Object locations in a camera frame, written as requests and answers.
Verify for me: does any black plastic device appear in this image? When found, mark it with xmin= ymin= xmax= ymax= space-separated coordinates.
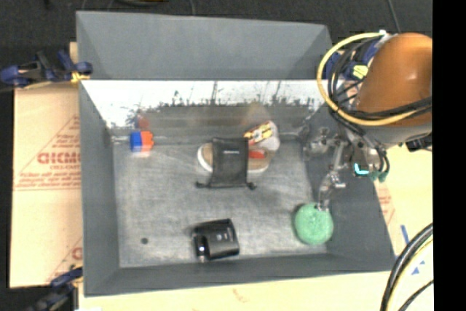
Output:
xmin=191 ymin=218 xmax=241 ymax=263

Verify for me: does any grey metal bin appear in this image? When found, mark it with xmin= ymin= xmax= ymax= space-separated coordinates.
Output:
xmin=75 ymin=10 xmax=397 ymax=296

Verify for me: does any blue and orange toy block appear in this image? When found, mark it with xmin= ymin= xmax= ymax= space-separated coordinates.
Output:
xmin=129 ymin=130 xmax=155 ymax=154

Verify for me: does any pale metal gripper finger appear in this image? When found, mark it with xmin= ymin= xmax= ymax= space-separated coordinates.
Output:
xmin=302 ymin=126 xmax=342 ymax=160
xmin=317 ymin=162 xmax=347 ymax=211

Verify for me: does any green round sponge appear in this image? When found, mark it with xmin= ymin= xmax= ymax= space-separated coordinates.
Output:
xmin=293 ymin=202 xmax=335 ymax=245

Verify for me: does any black cylinder on white bracket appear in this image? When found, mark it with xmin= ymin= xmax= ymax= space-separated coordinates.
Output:
xmin=404 ymin=134 xmax=433 ymax=153

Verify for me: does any white packet red yellow print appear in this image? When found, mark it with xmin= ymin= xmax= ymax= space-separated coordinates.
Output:
xmin=243 ymin=120 xmax=281 ymax=153

